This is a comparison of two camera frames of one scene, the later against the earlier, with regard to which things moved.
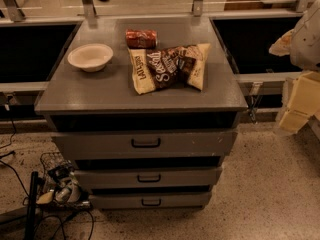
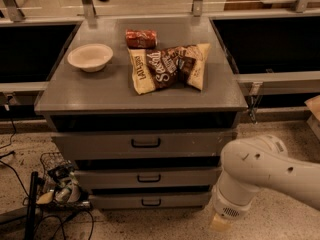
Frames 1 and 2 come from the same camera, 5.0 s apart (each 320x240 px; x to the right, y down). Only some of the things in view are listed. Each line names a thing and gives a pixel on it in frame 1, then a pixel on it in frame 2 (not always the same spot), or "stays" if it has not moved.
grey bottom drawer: x=149 y=200 stays
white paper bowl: x=91 y=57 stays
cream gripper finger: x=293 y=121 -> x=219 y=224
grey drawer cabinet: x=148 y=109 stays
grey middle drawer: x=199 y=177 stays
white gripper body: x=307 y=42 -> x=229 y=206
